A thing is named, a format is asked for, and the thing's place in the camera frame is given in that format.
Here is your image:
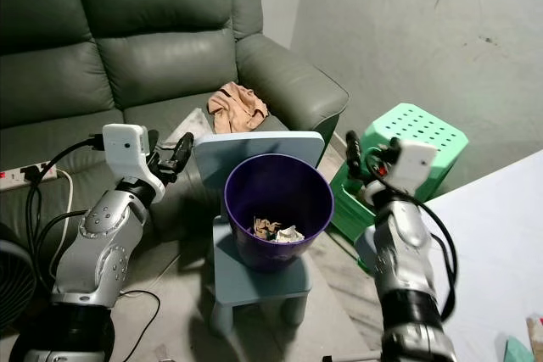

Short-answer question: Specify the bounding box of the purple plastic rubbish bin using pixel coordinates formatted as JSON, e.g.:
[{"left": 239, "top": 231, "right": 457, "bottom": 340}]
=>
[{"left": 224, "top": 153, "right": 335, "bottom": 275}]

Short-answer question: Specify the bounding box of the white paper sheet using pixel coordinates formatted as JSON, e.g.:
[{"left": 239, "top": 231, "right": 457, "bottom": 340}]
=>
[{"left": 166, "top": 109, "right": 210, "bottom": 148}]

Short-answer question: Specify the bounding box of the green plastic stool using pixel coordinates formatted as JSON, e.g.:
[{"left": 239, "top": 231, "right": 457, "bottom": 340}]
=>
[{"left": 329, "top": 103, "right": 470, "bottom": 244}]

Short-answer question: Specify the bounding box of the beige crumpled cloth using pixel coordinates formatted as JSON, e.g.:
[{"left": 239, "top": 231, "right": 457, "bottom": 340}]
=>
[{"left": 207, "top": 81, "right": 270, "bottom": 135}]

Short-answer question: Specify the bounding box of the light blue small chair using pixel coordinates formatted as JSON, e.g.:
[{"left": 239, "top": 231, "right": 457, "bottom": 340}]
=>
[{"left": 193, "top": 130, "right": 326, "bottom": 334}]

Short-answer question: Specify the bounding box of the green leather sofa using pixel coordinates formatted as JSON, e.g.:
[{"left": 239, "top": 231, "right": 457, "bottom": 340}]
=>
[{"left": 0, "top": 0, "right": 350, "bottom": 210}]

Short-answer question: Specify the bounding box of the crumpled white paper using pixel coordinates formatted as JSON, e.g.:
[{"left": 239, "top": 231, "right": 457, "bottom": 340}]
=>
[{"left": 275, "top": 225, "right": 306, "bottom": 245}]

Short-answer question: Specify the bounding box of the crumpled printed wrapper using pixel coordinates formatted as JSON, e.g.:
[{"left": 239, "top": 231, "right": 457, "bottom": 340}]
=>
[{"left": 250, "top": 217, "right": 281, "bottom": 242}]

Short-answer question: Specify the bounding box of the white power strip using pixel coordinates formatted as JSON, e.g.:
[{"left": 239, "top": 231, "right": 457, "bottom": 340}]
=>
[{"left": 0, "top": 166, "right": 59, "bottom": 191}]

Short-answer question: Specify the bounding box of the black floor fan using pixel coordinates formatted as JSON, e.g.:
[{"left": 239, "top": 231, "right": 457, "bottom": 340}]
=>
[{"left": 0, "top": 239, "right": 37, "bottom": 334}]

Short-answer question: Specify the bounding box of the green packet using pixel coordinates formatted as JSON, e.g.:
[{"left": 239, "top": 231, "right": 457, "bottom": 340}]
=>
[{"left": 504, "top": 336, "right": 535, "bottom": 362}]

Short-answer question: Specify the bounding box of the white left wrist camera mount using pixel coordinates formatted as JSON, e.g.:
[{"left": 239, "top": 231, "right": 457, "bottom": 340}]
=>
[{"left": 102, "top": 123, "right": 165, "bottom": 204}]

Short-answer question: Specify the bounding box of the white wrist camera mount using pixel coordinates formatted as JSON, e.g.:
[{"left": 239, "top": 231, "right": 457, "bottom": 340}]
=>
[
  {"left": 379, "top": 136, "right": 440, "bottom": 203},
  {"left": 102, "top": 123, "right": 165, "bottom": 204}
]

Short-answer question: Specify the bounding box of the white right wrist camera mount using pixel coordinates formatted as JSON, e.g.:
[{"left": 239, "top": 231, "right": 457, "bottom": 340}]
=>
[{"left": 379, "top": 136, "right": 440, "bottom": 203}]

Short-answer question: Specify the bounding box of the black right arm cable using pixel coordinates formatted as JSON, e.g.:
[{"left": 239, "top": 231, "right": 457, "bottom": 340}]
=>
[{"left": 406, "top": 189, "right": 460, "bottom": 320}]

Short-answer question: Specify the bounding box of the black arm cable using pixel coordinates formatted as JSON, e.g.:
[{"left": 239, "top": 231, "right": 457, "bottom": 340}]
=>
[
  {"left": 26, "top": 135, "right": 106, "bottom": 278},
  {"left": 406, "top": 189, "right": 460, "bottom": 320}
]

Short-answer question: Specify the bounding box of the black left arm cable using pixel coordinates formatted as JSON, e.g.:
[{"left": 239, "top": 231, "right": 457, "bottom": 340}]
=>
[{"left": 26, "top": 135, "right": 106, "bottom": 278}]

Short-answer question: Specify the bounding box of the thin black floor cable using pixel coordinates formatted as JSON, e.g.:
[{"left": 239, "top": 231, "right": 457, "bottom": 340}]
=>
[{"left": 117, "top": 289, "right": 163, "bottom": 362}]

